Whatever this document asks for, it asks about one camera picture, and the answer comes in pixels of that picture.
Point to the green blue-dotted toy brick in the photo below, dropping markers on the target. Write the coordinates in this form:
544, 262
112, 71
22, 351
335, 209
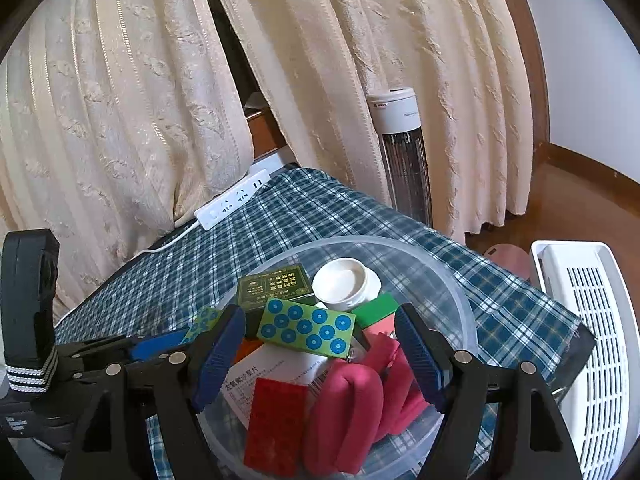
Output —
205, 322
300, 327

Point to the green and pink block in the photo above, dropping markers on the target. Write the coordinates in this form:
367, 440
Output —
375, 310

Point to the bottle with white cap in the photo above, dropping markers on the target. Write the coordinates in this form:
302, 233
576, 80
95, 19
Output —
400, 160

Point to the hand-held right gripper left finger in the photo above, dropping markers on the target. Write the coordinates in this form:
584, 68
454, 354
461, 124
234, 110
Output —
220, 355

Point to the white air purifier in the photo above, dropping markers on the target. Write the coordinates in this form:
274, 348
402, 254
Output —
590, 335

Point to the brown wooden frame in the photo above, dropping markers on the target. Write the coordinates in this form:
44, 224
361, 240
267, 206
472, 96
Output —
262, 132

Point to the white medicine box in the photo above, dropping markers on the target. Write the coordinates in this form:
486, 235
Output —
280, 367

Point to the pink round stool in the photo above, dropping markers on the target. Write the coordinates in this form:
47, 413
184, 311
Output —
507, 257

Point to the clear plastic bowl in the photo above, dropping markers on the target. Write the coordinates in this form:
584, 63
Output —
440, 280

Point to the cream patterned curtain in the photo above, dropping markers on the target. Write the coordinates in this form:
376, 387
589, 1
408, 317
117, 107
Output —
100, 110
375, 35

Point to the dark green printed box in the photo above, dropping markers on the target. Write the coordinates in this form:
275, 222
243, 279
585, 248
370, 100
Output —
275, 285

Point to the white cup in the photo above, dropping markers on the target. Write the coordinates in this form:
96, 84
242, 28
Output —
345, 280

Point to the pink foam loop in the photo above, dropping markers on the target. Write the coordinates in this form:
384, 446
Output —
340, 420
400, 400

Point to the white power strip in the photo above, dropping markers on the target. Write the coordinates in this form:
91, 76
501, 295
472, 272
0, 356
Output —
230, 202

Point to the orange block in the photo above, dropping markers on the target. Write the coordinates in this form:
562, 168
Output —
250, 349

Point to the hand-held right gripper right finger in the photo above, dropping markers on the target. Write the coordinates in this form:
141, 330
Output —
422, 360

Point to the red toy brick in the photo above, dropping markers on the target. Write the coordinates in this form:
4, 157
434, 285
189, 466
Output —
275, 425

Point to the blue plaid cloth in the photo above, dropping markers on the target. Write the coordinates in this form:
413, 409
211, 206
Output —
350, 210

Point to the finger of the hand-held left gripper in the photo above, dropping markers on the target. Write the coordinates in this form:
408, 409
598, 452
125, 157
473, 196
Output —
160, 344

